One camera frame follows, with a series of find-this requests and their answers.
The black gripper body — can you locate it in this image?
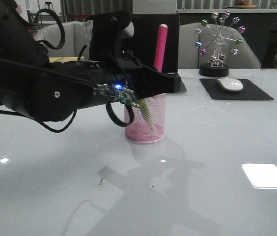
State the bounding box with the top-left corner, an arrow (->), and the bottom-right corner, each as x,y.
89,51 -> 182,99

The green highlighter pen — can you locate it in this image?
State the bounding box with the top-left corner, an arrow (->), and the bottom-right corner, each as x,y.
138,99 -> 155,132

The pink highlighter pen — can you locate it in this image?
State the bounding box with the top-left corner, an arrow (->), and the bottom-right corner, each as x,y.
154,24 -> 168,72

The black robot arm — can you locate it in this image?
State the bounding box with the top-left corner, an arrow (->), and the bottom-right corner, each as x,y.
0,0 -> 181,122

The pink mesh pen holder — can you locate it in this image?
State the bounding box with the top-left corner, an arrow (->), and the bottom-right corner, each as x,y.
125,93 -> 166,144

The grey open laptop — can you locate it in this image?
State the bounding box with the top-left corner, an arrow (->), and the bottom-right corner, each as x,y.
89,14 -> 188,94

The right grey armchair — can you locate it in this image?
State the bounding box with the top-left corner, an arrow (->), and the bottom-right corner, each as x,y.
178,23 -> 261,69

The grey armchair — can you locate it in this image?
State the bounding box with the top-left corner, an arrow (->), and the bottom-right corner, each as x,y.
34,21 -> 85,58
178,23 -> 261,69

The ferris wheel desk ornament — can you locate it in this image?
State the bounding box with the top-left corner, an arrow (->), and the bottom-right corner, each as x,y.
194,10 -> 246,77

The left grey armchair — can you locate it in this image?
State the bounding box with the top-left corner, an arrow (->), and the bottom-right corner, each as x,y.
34,21 -> 85,58

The white computer mouse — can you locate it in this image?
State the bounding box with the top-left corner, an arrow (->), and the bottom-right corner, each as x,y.
217,78 -> 244,92

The top yellow book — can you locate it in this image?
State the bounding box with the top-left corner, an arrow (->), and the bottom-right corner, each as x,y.
49,57 -> 85,65

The black mouse pad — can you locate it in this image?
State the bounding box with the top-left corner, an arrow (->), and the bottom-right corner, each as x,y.
199,78 -> 274,101

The fruit bowl on counter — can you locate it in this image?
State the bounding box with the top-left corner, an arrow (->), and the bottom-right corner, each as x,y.
234,0 -> 257,9

